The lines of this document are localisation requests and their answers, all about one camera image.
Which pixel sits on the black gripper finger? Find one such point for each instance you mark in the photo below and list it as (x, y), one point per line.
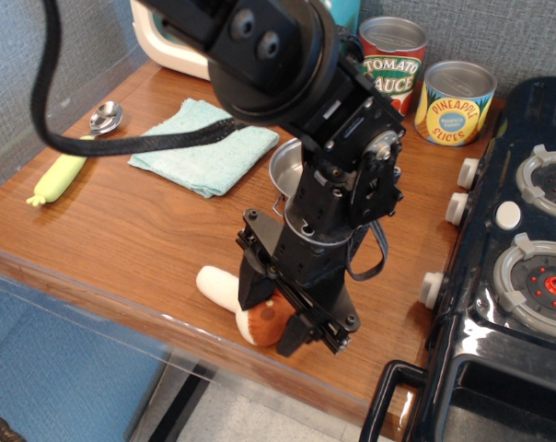
(254, 283)
(300, 329)

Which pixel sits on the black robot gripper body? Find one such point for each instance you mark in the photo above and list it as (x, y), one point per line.
(310, 276)

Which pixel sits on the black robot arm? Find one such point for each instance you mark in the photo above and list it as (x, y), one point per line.
(279, 63)

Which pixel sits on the silver metal pot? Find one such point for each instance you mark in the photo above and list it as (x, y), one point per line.
(285, 170)

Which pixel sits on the light blue folded cloth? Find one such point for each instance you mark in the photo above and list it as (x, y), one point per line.
(209, 170)

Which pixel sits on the black toy stove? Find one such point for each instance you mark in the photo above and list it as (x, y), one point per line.
(491, 368)

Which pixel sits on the pineapple slices can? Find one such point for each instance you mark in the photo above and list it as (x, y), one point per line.
(456, 97)

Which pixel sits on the toy microwave teal and cream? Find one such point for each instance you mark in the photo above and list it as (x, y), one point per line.
(169, 52)

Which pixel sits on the tomato sauce can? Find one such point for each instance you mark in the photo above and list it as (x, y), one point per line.
(394, 49)

